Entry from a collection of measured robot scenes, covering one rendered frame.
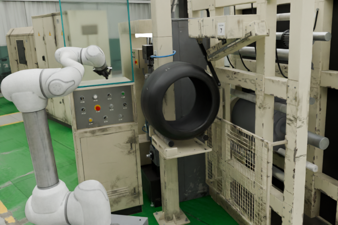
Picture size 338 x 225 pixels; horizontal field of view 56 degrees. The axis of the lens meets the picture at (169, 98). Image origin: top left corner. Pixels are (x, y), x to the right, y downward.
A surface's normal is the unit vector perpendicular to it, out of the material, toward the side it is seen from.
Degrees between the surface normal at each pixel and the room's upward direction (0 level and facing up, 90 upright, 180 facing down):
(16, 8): 90
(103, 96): 90
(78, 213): 84
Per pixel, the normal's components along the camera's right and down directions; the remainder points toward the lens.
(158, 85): -0.34, -0.23
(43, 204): -0.08, 0.19
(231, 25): 0.35, 0.19
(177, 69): 0.04, -0.55
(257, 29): 0.32, -0.12
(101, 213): 0.70, 0.02
